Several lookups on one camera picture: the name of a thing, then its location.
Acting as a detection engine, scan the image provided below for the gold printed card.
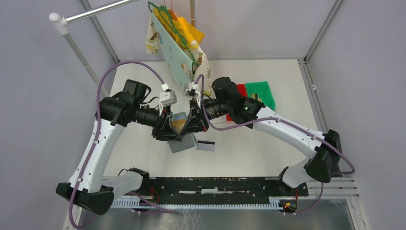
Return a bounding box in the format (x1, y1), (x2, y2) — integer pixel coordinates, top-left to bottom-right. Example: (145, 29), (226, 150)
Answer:
(170, 118), (187, 134)

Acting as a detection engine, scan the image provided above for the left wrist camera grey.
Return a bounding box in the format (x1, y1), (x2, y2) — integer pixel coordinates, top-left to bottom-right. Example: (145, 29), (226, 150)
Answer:
(158, 83), (177, 114)

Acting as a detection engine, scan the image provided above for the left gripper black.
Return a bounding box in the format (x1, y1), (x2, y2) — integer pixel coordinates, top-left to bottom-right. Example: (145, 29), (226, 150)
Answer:
(133, 103), (182, 142)

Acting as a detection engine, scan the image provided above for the mint cartoon print garment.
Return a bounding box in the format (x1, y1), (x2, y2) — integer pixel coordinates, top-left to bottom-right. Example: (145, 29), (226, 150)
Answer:
(152, 14), (194, 91)

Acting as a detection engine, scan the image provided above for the metal clothes rack bar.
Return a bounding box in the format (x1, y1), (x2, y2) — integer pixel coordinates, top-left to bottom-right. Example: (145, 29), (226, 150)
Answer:
(48, 0), (140, 97)

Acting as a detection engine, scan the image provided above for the cream cartoon print garment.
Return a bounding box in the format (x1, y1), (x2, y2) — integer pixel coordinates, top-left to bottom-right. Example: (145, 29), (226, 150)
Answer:
(145, 19), (216, 96)

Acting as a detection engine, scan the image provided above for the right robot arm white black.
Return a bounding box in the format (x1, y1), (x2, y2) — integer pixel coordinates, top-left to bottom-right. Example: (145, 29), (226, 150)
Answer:
(181, 77), (342, 196)

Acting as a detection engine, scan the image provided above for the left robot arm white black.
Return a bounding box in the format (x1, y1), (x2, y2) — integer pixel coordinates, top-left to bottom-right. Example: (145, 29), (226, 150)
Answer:
(56, 80), (176, 216)

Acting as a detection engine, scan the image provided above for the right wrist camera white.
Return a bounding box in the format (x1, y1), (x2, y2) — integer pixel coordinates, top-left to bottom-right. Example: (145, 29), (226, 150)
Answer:
(183, 82), (201, 102)

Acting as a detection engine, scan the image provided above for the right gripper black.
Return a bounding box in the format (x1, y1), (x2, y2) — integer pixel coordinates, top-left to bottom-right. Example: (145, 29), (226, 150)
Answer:
(181, 96), (232, 134)

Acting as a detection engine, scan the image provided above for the grey white striped card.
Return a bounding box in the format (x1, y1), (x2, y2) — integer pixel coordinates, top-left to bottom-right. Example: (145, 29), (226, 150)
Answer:
(196, 140), (215, 152)

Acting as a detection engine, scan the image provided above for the white slotted cable duct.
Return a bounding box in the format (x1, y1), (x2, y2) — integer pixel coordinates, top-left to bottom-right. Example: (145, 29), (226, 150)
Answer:
(111, 198), (297, 210)

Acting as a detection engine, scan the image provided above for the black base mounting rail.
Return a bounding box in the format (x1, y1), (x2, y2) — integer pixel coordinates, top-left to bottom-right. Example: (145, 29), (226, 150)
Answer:
(136, 177), (309, 205)

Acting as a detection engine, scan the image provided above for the green clothes hanger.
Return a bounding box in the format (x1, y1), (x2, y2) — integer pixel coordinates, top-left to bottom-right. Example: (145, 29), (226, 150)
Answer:
(145, 0), (204, 67)

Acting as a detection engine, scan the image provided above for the red plastic bin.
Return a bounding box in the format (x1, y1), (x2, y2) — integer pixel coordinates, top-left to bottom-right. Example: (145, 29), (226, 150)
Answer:
(227, 82), (246, 124)

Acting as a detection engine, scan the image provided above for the yellow garment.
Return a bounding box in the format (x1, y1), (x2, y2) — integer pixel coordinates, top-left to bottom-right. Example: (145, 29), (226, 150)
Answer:
(153, 8), (205, 51)

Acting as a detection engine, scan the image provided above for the green plastic bin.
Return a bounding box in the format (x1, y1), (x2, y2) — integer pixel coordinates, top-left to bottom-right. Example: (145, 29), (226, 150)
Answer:
(245, 81), (275, 110)

